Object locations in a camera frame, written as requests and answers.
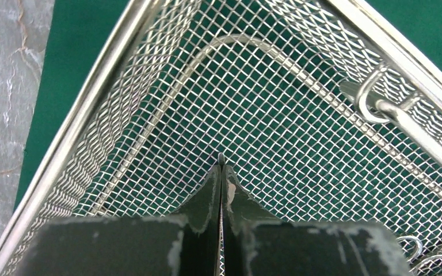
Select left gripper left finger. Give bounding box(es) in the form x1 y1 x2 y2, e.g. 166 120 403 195
16 165 222 275

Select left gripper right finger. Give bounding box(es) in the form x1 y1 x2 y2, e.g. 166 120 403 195
220 165 410 275

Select green surgical cloth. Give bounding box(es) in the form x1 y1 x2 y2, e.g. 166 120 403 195
13 0 442 276

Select metal mesh instrument tray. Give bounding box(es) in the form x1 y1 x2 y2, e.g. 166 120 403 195
0 1 442 275

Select steel scalpel handle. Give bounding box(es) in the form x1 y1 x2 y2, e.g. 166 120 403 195
218 152 226 167

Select steel scissors in tray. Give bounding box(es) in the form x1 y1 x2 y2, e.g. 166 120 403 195
397 235 442 275

